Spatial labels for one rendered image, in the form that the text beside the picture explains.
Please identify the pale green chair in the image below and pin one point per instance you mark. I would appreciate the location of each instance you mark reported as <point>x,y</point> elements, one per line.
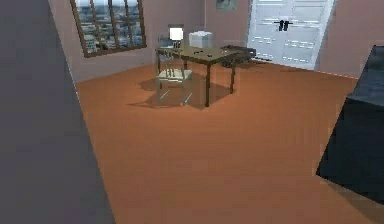
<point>173,76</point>

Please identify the dark brown wooden table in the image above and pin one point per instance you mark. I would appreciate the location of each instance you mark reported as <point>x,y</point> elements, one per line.
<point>203,55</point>

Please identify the white box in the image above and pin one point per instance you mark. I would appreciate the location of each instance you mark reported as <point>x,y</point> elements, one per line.
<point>200,39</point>

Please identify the white shade table lamp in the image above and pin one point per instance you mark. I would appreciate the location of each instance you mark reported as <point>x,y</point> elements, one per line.
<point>175,34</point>

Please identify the brown framed window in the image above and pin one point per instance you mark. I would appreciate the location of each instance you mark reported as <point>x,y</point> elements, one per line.
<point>108,25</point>

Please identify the white room door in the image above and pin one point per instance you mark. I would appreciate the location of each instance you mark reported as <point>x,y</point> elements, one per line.
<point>290,31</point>

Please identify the dark blue cabinet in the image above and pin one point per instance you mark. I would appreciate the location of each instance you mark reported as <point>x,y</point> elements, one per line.
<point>358,133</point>

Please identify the framed wall picture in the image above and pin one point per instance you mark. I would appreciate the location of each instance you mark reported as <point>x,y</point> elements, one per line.
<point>226,4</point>

